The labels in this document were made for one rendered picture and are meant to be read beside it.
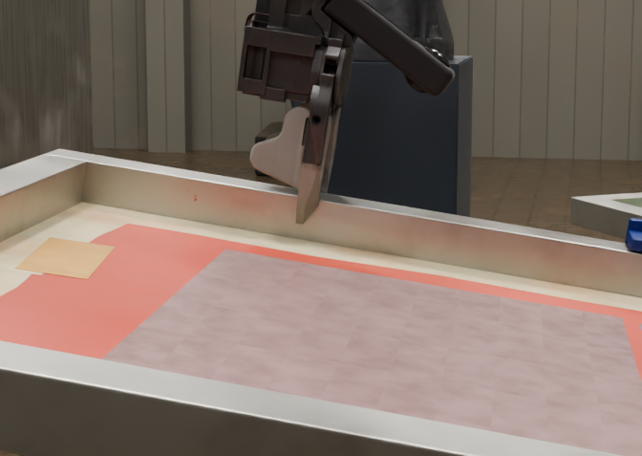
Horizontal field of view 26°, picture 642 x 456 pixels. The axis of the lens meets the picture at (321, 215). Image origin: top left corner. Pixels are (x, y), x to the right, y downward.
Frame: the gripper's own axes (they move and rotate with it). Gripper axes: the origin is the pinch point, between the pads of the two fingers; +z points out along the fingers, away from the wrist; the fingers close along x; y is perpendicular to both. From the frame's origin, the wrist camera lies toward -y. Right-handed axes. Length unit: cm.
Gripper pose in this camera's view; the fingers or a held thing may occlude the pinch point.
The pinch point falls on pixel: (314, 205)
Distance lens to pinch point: 114.6
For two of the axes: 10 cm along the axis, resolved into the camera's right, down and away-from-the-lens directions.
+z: -1.5, 9.7, 1.8
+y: -9.8, -1.7, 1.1
